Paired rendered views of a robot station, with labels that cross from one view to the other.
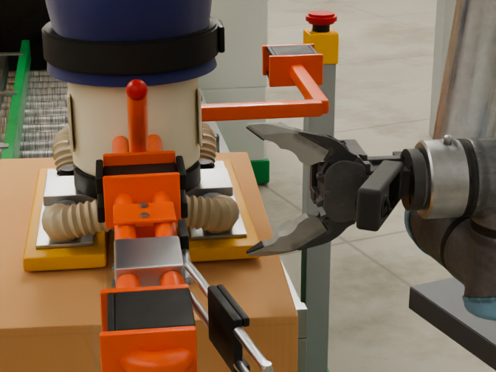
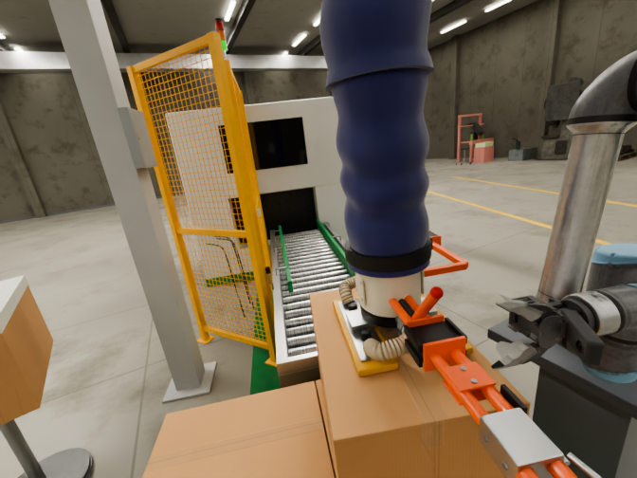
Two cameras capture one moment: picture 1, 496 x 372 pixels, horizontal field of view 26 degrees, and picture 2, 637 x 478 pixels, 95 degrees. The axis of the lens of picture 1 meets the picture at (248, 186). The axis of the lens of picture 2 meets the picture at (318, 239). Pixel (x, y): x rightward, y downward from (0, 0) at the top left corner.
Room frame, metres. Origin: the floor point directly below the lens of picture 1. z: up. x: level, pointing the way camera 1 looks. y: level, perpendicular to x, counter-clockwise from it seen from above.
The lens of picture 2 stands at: (0.63, 0.31, 1.47)
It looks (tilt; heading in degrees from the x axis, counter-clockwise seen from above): 17 degrees down; 1
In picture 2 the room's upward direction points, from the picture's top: 7 degrees counter-clockwise
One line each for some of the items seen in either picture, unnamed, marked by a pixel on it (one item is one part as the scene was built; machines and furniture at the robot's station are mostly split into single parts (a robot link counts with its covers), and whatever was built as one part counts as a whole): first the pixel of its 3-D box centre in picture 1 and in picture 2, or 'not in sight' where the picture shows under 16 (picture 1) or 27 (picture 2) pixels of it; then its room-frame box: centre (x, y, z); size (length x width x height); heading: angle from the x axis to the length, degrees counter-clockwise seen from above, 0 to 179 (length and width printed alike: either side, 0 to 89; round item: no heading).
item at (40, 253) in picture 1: (68, 202); (358, 324); (1.36, 0.24, 0.97); 0.34 x 0.10 x 0.05; 7
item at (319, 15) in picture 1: (321, 21); not in sight; (2.38, -0.16, 1.02); 0.07 x 0.07 x 0.04
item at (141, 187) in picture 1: (141, 188); (434, 340); (1.12, 0.12, 1.08); 0.10 x 0.08 x 0.06; 97
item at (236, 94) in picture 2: not in sight; (255, 200); (3.42, 0.94, 1.05); 1.17 x 0.10 x 2.10; 9
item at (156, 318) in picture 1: (147, 336); not in sight; (0.77, 0.08, 1.08); 0.08 x 0.07 x 0.05; 7
